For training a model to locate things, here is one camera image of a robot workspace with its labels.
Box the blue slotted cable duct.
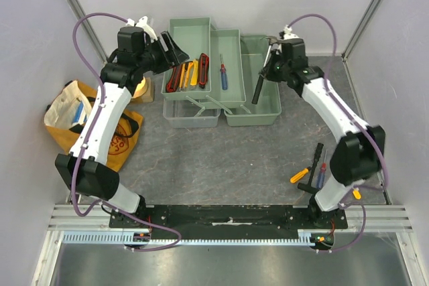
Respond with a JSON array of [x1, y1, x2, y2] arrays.
[[62, 230, 315, 246]]

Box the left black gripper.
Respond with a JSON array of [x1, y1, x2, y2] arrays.
[[137, 31, 189, 76]]

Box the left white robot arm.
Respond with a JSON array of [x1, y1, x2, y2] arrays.
[[55, 26, 189, 228]]

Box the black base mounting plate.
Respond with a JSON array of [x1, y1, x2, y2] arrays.
[[109, 204, 348, 232]]

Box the yellow black utility knife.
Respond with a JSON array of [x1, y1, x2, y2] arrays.
[[178, 62, 188, 91]]

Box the yellow canvas tote bag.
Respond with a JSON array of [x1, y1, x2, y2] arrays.
[[44, 80, 143, 171]]

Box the green clear-lid toolbox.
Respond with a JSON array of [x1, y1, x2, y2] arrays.
[[161, 17, 282, 129]]

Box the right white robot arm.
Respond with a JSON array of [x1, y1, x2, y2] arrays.
[[252, 37, 385, 228]]

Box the yellow tape roll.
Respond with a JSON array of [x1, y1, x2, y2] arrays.
[[132, 77, 151, 99]]

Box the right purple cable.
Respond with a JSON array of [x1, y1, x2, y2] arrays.
[[290, 13, 389, 253]]

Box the orange handled screwdriver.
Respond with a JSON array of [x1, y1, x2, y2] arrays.
[[290, 167, 312, 184]]

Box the black handled tool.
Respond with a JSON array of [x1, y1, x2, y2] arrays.
[[251, 35, 278, 104]]

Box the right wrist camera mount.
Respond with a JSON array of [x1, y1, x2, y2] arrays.
[[279, 25, 298, 41]]

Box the yellow handled pliers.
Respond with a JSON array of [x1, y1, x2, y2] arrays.
[[353, 188, 362, 200]]

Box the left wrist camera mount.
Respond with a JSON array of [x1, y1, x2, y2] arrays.
[[125, 16, 158, 41]]

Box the red black utility knife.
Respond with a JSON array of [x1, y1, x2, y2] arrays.
[[166, 64, 184, 93]]

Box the blue red screwdriver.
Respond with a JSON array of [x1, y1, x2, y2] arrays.
[[220, 54, 228, 90], [316, 151, 327, 189]]

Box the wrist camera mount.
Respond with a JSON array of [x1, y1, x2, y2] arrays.
[[125, 16, 158, 41], [279, 25, 298, 41]]

